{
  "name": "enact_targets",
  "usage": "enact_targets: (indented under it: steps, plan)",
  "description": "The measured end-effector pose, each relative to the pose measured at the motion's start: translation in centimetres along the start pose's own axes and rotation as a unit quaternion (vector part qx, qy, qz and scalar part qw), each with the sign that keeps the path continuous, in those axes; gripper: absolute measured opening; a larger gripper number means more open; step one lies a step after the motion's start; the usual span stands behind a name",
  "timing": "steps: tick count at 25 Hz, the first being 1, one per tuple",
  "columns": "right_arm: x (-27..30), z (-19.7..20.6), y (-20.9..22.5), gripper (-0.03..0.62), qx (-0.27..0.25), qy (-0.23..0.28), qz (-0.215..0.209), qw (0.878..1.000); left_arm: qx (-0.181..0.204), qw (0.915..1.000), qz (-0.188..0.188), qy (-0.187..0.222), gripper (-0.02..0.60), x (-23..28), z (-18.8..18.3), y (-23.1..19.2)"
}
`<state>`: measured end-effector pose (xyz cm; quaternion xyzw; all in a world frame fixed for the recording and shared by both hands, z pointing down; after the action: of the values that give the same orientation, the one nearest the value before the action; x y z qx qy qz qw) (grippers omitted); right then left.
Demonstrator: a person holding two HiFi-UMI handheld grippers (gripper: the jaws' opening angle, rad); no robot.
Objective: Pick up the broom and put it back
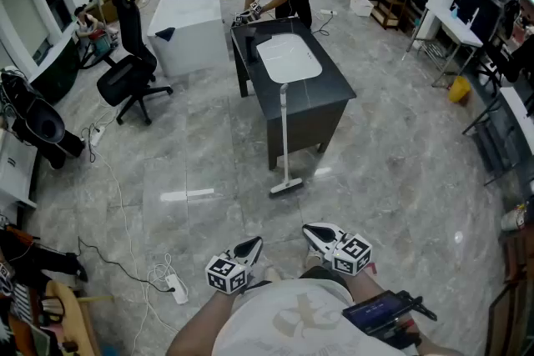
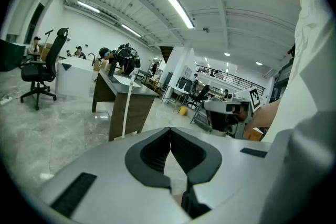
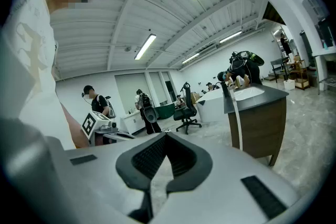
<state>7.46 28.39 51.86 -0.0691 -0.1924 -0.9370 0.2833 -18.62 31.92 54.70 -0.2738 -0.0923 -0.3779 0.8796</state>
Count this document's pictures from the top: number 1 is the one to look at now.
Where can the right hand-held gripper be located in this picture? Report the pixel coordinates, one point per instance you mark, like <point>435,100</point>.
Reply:
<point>352,256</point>

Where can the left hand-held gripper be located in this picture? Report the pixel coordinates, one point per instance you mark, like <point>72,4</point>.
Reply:
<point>227,274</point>

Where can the white broom with black bristles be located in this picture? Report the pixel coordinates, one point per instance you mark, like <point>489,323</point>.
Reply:
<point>285,137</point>

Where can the person's right forearm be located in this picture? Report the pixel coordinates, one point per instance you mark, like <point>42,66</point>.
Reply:
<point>371,289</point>

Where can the person's left forearm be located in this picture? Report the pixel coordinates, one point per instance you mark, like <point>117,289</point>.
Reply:
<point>200,325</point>

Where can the person's black shorts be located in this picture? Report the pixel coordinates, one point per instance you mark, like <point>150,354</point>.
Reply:
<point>323,273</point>

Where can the person's right shoe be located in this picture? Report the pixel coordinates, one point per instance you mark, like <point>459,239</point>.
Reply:
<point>313,258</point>

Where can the person's shoe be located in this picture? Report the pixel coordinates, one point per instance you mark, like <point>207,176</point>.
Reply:
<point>271,275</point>
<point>313,258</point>

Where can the person's left shoe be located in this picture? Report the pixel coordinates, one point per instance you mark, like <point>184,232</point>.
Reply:
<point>271,275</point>

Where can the white power strip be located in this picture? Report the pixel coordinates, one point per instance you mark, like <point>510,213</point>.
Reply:
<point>328,12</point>
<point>97,135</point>
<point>177,287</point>

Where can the black handheld screen device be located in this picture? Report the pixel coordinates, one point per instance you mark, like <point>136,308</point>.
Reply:
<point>375,312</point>

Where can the person's white printed t-shirt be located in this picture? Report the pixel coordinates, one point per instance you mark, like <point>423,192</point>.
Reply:
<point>300,321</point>

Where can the wooden board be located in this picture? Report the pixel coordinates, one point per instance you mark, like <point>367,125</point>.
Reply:
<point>75,317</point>

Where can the black sink cabinet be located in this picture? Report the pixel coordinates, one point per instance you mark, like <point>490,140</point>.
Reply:
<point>317,96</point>

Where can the black metal rack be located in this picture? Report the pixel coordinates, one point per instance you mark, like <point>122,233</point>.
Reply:
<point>496,141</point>

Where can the yellow bucket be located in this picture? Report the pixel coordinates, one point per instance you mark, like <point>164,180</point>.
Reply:
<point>459,91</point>

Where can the white sink basin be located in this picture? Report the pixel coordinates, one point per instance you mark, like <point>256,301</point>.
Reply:
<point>288,58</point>

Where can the black office chair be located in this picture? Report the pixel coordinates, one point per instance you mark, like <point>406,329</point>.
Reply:
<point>125,75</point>

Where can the white low cabinet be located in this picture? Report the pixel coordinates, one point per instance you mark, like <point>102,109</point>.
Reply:
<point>14,171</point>

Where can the dark cloth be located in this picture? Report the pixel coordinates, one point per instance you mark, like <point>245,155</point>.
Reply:
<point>165,33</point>

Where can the white plastic basket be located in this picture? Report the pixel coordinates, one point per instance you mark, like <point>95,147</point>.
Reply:
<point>361,6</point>

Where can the white metal-legged table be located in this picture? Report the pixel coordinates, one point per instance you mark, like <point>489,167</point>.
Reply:
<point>454,27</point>

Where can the white bathtub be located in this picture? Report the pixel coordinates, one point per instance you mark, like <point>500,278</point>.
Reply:
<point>187,25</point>

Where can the wooden shelf rack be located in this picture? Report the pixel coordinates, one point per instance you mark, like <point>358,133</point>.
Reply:
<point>388,0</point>

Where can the dark green counter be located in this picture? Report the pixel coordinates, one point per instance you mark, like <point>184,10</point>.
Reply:
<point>56,68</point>

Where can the large brown cardboard box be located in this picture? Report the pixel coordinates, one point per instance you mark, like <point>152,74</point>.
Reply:
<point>110,2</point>

